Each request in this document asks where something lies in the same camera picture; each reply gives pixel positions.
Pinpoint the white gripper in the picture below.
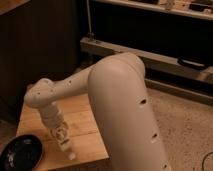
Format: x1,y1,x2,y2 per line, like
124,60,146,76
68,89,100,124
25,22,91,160
43,112,70,139

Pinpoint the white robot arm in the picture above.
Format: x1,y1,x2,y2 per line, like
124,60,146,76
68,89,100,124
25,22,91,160
24,53,172,171

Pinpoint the dark ceramic bowl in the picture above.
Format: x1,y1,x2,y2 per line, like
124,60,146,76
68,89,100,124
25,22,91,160
0,134,43,171

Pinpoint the wooden table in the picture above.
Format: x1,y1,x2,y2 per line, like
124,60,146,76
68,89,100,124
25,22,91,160
16,94,112,171

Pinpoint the metal pole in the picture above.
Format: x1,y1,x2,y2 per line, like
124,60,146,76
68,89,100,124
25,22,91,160
86,0,94,41

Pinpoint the light wooden bench beam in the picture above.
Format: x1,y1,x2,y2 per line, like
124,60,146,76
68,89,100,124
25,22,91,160
80,37,213,85

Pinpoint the black object on beam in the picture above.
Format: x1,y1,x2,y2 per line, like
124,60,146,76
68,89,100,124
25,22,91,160
177,59,209,71

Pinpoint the background wooden shelf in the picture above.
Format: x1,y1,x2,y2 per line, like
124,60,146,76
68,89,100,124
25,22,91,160
92,0,213,21

